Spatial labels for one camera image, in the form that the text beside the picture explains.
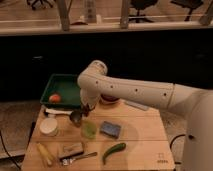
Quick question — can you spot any orange toy fruit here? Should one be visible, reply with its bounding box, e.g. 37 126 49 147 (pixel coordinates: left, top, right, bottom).
49 94 61 103

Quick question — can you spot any green toy cucumber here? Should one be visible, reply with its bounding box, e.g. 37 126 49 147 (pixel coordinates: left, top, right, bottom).
102 143 126 164

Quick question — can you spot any blue sponge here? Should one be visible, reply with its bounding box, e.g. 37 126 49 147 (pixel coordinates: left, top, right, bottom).
100 121 121 138

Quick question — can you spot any black cable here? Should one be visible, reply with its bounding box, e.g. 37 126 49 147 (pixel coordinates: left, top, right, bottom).
0 129 22 170

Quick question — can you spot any green plastic tray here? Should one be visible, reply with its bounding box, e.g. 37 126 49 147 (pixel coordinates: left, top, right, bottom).
40 74 81 109

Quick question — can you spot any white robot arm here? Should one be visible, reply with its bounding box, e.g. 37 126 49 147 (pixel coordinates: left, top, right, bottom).
77 60 213 171

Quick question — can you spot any white round container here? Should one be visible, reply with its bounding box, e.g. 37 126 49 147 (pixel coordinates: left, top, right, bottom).
39 118 58 136

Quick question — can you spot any black-handled knife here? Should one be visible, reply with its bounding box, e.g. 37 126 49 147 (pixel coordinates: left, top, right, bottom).
58 152 84 162

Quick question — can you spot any wooden block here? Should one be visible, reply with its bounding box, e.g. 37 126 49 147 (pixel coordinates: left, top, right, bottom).
63 143 84 156

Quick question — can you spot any grey flat block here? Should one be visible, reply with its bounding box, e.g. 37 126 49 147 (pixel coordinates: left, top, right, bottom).
124 100 149 111

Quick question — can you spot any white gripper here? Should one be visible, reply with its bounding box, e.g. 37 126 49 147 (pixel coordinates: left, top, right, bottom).
80 89 100 116

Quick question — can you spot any dark red bowl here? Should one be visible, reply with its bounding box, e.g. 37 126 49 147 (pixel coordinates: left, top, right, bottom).
101 94 119 105

